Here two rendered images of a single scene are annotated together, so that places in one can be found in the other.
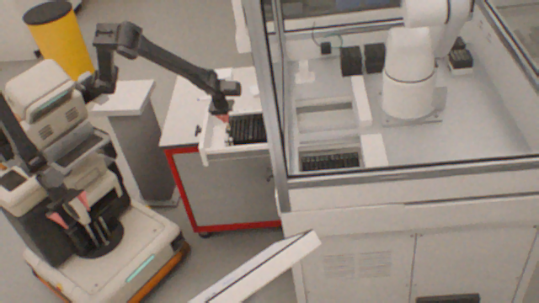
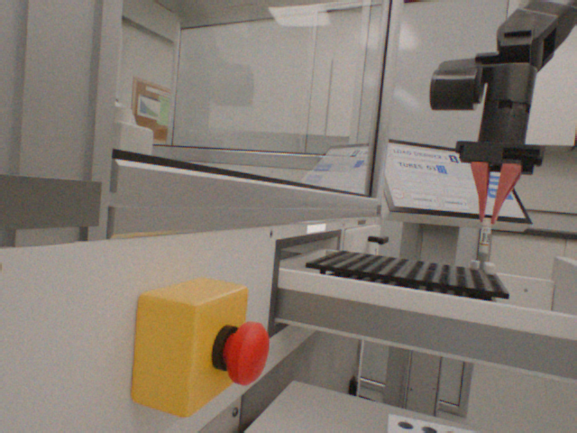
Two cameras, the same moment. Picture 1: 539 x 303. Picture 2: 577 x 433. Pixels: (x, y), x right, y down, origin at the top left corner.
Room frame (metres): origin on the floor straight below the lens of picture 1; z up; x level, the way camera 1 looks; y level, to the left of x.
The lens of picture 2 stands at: (2.30, 0.02, 0.98)
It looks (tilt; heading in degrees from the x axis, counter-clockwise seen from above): 4 degrees down; 193
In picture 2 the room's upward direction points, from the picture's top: 5 degrees clockwise
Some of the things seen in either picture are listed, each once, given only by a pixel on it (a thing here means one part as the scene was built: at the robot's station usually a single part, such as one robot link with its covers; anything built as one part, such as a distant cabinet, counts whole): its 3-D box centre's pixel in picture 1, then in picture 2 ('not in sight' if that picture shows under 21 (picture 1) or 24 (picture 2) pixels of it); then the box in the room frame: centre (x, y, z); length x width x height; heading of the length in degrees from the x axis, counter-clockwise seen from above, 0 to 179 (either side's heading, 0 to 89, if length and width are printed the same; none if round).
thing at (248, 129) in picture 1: (252, 131); (404, 290); (1.72, 0.05, 0.87); 0.22 x 0.18 x 0.06; 82
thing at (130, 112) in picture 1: (143, 146); not in sight; (2.39, 0.73, 0.38); 0.30 x 0.30 x 0.76; 76
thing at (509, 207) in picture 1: (393, 124); (81, 232); (1.60, -0.54, 0.87); 1.02 x 0.95 x 0.14; 172
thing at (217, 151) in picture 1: (254, 132); (397, 293); (1.72, 0.04, 0.86); 0.40 x 0.26 x 0.06; 82
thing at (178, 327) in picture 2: not in sight; (197, 340); (2.03, -0.10, 0.88); 0.07 x 0.05 x 0.07; 172
